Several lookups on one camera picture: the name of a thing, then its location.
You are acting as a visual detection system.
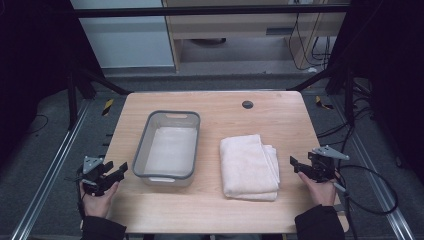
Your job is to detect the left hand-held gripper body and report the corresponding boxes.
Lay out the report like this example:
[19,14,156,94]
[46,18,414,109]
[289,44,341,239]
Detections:
[79,155,112,197]

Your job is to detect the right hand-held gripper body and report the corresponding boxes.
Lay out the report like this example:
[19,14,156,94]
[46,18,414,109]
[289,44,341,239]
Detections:
[307,144,351,184]

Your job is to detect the person's left hand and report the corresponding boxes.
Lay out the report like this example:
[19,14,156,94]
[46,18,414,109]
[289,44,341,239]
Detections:
[79,180,120,219]

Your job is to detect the person's right hand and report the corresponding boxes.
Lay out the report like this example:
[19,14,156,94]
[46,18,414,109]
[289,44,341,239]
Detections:
[297,170,342,208]

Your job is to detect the folded white towel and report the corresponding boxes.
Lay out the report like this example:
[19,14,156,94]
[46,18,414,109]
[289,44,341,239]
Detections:
[219,133,281,202]

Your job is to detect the grey-rimmed plastic basin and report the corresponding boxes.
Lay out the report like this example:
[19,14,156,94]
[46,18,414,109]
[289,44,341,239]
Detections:
[131,109,202,187]

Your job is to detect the yellow black striped tape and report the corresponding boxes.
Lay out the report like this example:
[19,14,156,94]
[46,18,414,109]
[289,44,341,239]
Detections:
[314,95,335,111]
[101,98,115,117]

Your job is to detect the black metal stand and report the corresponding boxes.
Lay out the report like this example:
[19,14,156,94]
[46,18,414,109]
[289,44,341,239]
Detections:
[287,61,358,128]
[65,64,134,132]

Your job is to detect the dark curtain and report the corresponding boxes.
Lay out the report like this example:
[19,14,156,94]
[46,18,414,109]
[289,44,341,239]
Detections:
[328,0,424,184]
[0,0,104,168]

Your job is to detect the white cabinet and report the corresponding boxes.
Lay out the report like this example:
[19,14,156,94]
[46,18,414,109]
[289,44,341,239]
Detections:
[69,0,176,69]

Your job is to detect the light wooden desk shelf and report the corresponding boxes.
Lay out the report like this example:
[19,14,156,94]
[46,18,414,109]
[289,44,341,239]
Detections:
[161,0,348,73]

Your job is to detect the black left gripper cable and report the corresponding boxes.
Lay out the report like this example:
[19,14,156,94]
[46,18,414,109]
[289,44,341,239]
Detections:
[75,165,86,221]

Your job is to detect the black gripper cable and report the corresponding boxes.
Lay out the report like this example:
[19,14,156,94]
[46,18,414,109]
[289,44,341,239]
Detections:
[75,165,86,221]
[332,164,400,240]

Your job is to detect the black floor cables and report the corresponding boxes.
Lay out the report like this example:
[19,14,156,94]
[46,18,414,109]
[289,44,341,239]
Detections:
[315,79,378,148]

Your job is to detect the aluminium floor rail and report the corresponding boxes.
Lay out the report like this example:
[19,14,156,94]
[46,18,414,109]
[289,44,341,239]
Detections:
[329,94,416,240]
[9,99,92,240]

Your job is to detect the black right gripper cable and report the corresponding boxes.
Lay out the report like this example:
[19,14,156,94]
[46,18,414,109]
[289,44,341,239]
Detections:
[332,164,400,240]

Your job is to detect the hanging black cables bundle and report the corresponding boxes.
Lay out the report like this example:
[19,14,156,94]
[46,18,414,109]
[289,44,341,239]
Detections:
[287,11,333,72]

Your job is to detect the black horizontal frame bar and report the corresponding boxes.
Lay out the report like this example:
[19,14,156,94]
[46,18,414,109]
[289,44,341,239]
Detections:
[71,3,351,19]

